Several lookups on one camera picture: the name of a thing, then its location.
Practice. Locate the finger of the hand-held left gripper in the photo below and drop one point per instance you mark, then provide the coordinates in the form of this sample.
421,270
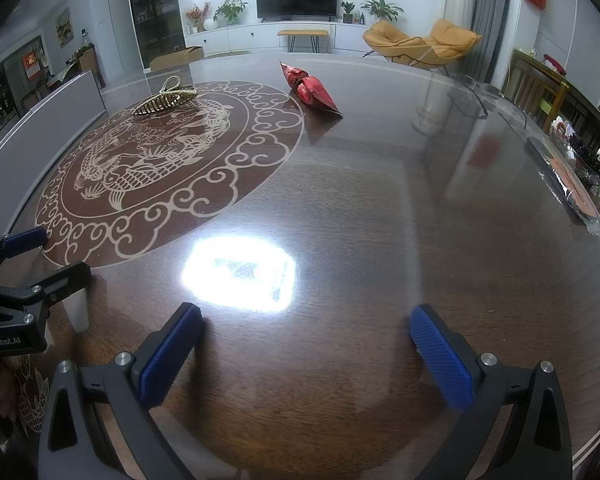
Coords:
65,280
25,241

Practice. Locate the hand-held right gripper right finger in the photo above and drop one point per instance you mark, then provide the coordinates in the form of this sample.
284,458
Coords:
442,360

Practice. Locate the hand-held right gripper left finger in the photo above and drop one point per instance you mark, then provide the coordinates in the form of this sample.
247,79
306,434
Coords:
172,355

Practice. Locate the large white box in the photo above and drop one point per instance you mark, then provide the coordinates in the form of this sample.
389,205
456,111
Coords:
45,110

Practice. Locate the red door poster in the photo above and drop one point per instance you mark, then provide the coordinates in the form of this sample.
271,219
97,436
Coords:
30,66

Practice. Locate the wooden side cabinet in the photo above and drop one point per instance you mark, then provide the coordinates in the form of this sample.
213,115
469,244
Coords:
90,62

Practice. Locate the gold ribbed hair clip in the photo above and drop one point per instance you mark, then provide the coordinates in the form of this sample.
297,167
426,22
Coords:
165,101

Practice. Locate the cardboard box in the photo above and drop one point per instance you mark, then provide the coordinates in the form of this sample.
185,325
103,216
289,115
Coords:
176,57

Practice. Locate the cluster of small bottles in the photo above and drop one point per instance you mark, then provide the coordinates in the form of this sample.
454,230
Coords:
592,160

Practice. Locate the eyeglasses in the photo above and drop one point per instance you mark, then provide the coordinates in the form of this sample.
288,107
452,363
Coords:
472,105

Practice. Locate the dark glass display cabinet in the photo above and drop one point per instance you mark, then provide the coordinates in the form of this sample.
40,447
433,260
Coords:
155,10

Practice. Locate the white round vase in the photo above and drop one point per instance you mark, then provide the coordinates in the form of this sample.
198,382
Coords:
209,24

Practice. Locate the red flower bouquet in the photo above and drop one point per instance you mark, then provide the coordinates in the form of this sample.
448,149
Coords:
197,14

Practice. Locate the wooden chair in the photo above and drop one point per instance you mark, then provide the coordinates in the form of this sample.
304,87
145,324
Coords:
532,87

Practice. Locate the white television cabinet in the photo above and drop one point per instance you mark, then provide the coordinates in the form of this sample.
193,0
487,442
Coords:
230,37

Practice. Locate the dark wooden sideboard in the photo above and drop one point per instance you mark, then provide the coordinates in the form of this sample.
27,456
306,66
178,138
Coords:
587,110

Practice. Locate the red snack packet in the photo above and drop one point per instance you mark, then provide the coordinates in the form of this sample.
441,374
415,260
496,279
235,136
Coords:
312,91

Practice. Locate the bushy green potted plant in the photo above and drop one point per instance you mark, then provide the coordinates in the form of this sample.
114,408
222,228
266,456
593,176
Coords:
230,10

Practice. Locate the red bag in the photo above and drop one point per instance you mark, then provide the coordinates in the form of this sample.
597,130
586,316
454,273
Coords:
554,62

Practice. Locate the orange lounge chair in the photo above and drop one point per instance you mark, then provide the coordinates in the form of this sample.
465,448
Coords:
405,42

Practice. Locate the white sheer curtain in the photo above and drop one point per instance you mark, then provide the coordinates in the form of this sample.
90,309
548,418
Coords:
597,60

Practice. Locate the wooden bench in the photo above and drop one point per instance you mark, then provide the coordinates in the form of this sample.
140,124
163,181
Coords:
302,33

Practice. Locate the grey curtain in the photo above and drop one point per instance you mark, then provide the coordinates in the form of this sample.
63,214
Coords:
490,15

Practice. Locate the broad leaf potted plant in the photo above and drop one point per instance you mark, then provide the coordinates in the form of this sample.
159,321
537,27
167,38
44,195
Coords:
380,7

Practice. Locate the black television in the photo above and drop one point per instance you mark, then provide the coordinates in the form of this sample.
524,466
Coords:
296,0

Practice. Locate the small potted plant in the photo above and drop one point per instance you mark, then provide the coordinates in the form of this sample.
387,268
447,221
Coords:
347,10

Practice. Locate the framed wall painting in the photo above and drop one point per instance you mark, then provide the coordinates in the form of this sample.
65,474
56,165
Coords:
64,27

